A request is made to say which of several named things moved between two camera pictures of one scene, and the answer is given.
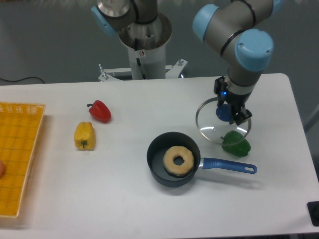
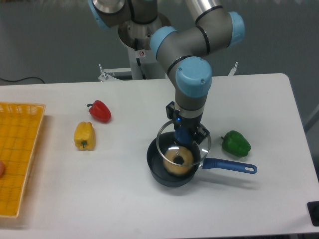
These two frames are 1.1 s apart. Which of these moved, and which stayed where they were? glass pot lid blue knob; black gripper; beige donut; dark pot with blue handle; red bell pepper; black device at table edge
Moved: glass pot lid blue knob; black gripper
Stayed: dark pot with blue handle; red bell pepper; beige donut; black device at table edge
